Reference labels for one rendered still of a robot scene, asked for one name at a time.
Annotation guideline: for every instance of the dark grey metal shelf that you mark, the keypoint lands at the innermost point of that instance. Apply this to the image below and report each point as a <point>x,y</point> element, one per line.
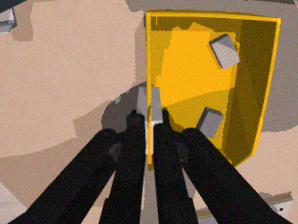
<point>7,15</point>

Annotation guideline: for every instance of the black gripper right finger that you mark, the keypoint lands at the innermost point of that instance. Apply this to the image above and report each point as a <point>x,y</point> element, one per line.
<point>228,196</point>

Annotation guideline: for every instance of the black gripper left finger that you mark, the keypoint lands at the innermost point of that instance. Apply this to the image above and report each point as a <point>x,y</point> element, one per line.
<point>70,196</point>

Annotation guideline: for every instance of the yellow bin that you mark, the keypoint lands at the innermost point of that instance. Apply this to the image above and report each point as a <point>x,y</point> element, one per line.
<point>181,62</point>

